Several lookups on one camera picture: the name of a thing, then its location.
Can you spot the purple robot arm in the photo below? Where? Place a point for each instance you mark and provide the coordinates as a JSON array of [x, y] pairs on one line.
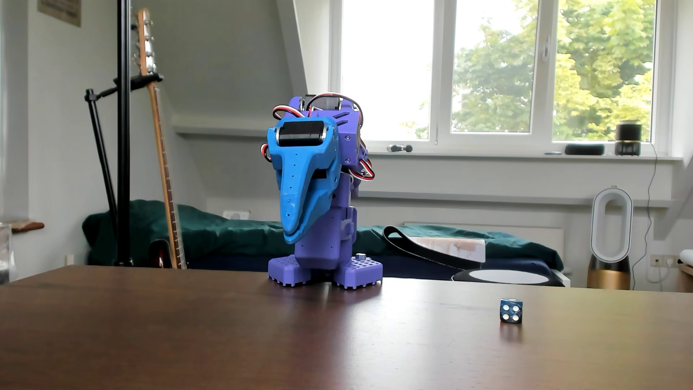
[[330, 238]]

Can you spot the small brown wooden shelf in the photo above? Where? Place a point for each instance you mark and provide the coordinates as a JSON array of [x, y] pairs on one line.
[[27, 226]]

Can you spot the thick black vertical pole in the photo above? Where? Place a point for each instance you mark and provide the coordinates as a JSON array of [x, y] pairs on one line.
[[124, 162]]

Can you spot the framed wall picture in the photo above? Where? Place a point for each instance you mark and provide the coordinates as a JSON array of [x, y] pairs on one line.
[[59, 11]]

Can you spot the wooden neck electric guitar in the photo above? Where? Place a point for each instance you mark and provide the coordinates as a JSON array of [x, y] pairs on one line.
[[164, 162]]

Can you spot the clear glass jar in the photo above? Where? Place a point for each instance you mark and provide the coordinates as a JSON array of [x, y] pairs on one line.
[[5, 254]]

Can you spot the open white book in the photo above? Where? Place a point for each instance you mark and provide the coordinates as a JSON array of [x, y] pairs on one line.
[[460, 249]]

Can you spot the thin black guitar stand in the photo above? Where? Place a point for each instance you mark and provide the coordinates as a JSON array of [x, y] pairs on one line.
[[103, 146]]

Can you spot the black cylindrical speaker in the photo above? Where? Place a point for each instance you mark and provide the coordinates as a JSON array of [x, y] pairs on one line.
[[628, 135]]

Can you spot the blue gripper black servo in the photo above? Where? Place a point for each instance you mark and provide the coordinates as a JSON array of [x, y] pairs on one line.
[[305, 159]]

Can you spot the flat black oval device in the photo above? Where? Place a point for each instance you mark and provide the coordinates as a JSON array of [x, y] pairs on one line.
[[584, 149]]

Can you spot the blue dice white pips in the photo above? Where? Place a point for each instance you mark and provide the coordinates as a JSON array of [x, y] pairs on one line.
[[511, 311]]

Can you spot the light wooden side table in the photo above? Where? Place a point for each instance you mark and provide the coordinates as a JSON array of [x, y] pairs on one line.
[[686, 279]]

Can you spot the round white black-rimmed object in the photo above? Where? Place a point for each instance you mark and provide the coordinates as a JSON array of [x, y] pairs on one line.
[[509, 277]]

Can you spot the white gold bladeless fan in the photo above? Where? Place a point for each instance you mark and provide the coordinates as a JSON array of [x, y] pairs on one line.
[[609, 273]]

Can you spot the dark blue mattress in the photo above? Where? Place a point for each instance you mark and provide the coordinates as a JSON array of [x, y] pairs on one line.
[[411, 266]]

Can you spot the white double wall socket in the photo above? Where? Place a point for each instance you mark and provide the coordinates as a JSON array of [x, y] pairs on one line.
[[236, 215], [664, 260]]

